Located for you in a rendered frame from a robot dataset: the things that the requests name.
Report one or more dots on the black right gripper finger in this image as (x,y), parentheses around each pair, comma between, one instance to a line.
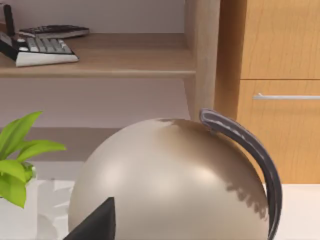
(100,221)

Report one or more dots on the beige globe with grey arc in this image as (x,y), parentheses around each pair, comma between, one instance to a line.
(165,180)

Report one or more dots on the green plant in white pot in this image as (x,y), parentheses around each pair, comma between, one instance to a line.
(15,175)

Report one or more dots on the wooden open shelf unit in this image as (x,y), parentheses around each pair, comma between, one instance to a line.
(140,62)

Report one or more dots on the white desk phone with keys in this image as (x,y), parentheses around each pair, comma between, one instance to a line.
(37,51)

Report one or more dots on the black calculator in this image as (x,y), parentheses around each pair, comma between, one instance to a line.
(55,30)

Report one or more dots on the wooden cupboard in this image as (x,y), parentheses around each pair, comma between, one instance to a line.
(270,90)

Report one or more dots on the wooden cupboard door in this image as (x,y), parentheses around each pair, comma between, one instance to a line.
(282,37)

